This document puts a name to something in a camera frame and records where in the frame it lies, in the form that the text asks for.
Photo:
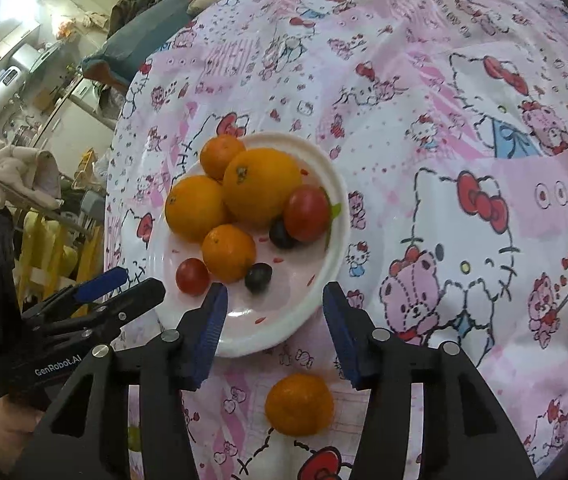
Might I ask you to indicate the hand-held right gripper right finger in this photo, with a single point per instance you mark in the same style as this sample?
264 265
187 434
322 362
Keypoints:
339 335

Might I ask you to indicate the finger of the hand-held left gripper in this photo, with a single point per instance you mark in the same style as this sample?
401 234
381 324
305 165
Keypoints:
99 282
134 297

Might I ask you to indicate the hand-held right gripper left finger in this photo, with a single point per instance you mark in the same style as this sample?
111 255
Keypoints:
211 330

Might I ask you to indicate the small red tomato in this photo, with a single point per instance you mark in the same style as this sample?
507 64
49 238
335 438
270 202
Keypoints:
192 275

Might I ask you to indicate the dark plum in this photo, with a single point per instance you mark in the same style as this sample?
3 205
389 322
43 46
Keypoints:
281 236
258 277

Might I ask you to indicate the pink strawberry-shaped plate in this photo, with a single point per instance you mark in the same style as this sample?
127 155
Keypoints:
294 280

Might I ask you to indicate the small mandarin orange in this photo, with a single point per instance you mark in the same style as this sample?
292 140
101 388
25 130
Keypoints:
196 212
229 252
221 156
299 404

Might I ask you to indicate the large red tomato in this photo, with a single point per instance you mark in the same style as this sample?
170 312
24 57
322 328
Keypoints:
306 212

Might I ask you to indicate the large orange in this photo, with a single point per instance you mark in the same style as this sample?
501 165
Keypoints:
262 185

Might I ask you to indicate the person's left hand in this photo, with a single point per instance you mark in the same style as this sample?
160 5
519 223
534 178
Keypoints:
4 425

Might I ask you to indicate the yellow rack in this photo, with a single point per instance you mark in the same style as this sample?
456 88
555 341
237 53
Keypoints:
49 252

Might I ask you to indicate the green grape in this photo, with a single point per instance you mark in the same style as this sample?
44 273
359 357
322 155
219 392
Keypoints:
134 437

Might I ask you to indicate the pink padded jacket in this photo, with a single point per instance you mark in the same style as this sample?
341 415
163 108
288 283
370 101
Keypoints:
24 170

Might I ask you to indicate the pink cartoon printed blanket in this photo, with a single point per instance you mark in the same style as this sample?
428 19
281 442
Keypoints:
439 160

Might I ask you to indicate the white water heater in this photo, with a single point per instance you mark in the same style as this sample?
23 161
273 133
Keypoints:
1 91

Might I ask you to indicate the range hood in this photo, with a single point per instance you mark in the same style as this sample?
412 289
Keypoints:
29 56

